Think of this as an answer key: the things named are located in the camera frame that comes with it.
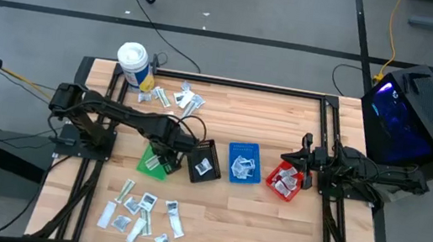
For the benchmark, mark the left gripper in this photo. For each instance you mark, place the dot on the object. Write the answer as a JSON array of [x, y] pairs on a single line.
[[175, 140]]

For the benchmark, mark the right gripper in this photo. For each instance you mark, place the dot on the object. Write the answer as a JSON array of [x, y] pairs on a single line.
[[316, 160]]

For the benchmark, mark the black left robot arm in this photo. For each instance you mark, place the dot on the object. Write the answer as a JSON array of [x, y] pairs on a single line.
[[124, 114]]

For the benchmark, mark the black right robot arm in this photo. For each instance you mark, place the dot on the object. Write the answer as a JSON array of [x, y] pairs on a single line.
[[383, 176]]

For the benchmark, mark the green plastic basket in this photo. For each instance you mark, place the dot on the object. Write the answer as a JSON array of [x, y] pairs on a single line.
[[145, 171]]

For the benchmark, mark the red plastic basket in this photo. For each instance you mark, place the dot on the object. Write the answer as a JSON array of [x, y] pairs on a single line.
[[293, 194]]

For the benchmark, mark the blue plastic basket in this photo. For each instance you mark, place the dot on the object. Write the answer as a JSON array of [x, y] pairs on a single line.
[[258, 152]]

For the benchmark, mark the black plastic basket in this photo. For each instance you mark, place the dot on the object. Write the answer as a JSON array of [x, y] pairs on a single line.
[[213, 171]]

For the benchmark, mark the long white packet dark end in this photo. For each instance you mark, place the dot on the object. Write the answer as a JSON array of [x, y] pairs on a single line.
[[174, 218]]

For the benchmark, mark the crumpled silver dark packet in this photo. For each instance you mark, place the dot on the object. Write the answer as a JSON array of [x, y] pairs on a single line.
[[162, 241]]

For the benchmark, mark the white wipes canister blue label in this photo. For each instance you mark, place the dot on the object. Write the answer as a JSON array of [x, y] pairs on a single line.
[[135, 65]]

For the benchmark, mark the black control box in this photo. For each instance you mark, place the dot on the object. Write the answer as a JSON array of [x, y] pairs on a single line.
[[83, 74]]

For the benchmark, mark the black aluminium table frame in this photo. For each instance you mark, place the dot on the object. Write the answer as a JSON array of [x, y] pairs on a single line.
[[226, 82]]

